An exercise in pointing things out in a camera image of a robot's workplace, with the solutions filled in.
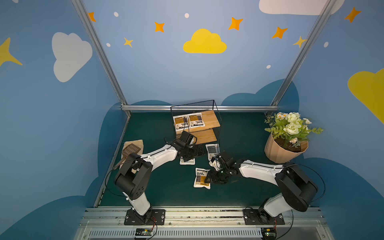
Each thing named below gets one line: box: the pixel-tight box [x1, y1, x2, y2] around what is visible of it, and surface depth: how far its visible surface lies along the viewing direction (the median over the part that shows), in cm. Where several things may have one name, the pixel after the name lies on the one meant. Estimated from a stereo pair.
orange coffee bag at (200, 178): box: [193, 167, 211, 189], surface depth 87 cm
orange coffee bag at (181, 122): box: [173, 114, 190, 132], surface depth 95 cm
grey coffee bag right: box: [205, 143, 221, 161], surface depth 103 cm
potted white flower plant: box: [264, 112, 324, 164], surface depth 78 cm
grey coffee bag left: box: [179, 158, 196, 165], surface depth 95 cm
